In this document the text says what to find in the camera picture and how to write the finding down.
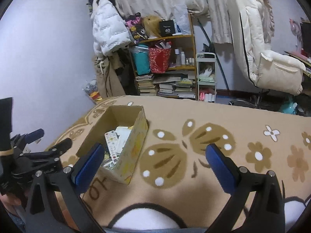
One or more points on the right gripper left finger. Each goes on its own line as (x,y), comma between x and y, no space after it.
(43,213)

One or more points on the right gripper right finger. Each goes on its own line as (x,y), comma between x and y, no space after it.
(267,211)

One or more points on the white remote control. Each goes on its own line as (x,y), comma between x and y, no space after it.
(111,157)

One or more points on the cardboard box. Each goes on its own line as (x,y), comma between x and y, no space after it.
(113,117)

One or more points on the beige patterned blanket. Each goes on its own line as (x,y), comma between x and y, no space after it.
(165,181)

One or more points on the cream padded chair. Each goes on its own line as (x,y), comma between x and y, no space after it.
(263,67)

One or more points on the stack of books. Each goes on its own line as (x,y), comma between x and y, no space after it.
(145,85)

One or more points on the white rolling cart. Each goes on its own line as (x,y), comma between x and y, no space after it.
(206,77)

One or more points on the white puffer jacket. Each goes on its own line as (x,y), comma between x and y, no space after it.
(109,31)

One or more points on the wooden bookshelf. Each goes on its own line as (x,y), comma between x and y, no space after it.
(179,81)

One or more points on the red gift bag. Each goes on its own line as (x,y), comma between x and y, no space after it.
(159,55)

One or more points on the beige curtain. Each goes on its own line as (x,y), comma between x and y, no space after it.
(182,2)

